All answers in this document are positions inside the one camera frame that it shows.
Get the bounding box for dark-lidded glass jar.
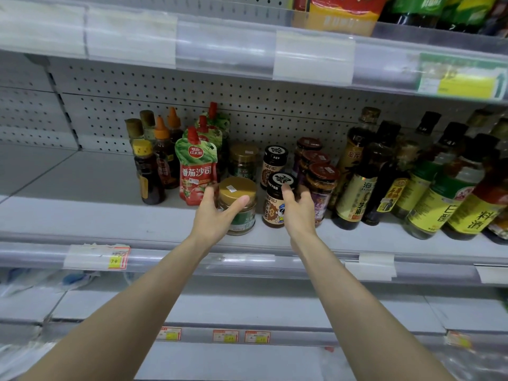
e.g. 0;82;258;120
260;144;289;189

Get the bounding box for person's left forearm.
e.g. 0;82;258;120
20;234;219;381

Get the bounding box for glass jar tan lid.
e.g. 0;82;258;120
229;142;262;183

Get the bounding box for gold-lid glass jar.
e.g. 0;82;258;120
216;177;258;237

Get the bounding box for dark bottle orange label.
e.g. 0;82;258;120
483;214;508;246

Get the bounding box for person's left hand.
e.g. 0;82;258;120
190;184;251;252

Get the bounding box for person's right hand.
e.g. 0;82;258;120
280;182;317;252

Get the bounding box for person's right forearm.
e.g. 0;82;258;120
289;238;457;381

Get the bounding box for white pink yellow shelf tag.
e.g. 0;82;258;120
63;244;132;272

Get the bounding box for small dark bottle yellow cap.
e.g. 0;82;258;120
131;139;167;206
124;109;157;143

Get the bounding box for red tomato sauce pouch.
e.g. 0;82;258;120
153;101;232;206

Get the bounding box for pack of clear empty bottles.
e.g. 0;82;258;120
321;345;508;381

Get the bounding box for yellow green price tag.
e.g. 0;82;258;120
418;53;508;102

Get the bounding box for orange oyster sauce squeeze bottle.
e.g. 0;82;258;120
305;0;390;37

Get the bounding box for blue white plastic bags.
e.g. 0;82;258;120
0;268;96;297

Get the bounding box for white metal store shelving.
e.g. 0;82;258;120
0;0;508;381

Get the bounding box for yellow-capped green label bottle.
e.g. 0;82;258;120
381;0;450;29
440;0;503;35

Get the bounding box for white plastic packets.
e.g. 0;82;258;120
0;341;58;381

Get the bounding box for brown jar dark lid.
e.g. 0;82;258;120
295;137;324;156

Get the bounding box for black-lid sauce jar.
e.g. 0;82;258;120
262;170;297;229

